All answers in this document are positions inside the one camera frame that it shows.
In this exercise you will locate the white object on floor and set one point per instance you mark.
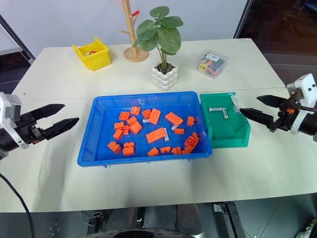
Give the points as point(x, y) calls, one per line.
point(311, 231)

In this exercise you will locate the clear box of colourful pieces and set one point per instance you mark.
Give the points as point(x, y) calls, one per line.
point(213, 64)

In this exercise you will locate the yellow plastic bin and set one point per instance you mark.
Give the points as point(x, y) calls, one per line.
point(97, 60)

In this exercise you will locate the red and white small parts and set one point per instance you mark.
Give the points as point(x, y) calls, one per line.
point(91, 52)

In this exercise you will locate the black table leg bracket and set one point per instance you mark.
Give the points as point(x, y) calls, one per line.
point(232, 218)

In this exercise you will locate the black metal frame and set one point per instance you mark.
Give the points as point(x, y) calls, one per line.
point(17, 37)

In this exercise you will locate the dark glass panel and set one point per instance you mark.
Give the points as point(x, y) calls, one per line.
point(284, 22)

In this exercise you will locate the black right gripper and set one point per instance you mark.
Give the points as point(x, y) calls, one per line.
point(287, 116)

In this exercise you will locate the brown post under table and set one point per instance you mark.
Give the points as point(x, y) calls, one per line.
point(188, 218)

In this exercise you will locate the red tipped wooden peg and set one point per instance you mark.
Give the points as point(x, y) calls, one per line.
point(135, 13)

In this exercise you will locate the green plastic bin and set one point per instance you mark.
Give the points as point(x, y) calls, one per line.
point(227, 131)

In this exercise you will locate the dark rounded shape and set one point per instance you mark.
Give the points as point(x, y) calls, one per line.
point(146, 233)

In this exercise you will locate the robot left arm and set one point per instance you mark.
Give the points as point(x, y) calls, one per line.
point(6, 142)

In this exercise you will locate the blue plastic tray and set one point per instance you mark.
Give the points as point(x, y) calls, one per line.
point(99, 129)

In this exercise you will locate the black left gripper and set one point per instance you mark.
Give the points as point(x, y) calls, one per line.
point(26, 129)

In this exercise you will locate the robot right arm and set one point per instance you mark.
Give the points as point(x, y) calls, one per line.
point(309, 124)

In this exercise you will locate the green leafy plant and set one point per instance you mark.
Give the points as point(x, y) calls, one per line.
point(161, 32)

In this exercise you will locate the white bubble plant pot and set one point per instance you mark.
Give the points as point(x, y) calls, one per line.
point(165, 79)

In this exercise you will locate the long orange building block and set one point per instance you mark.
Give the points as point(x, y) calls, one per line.
point(154, 135)
point(154, 116)
point(174, 118)

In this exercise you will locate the wooden tree stand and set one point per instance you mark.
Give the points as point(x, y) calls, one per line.
point(131, 37)

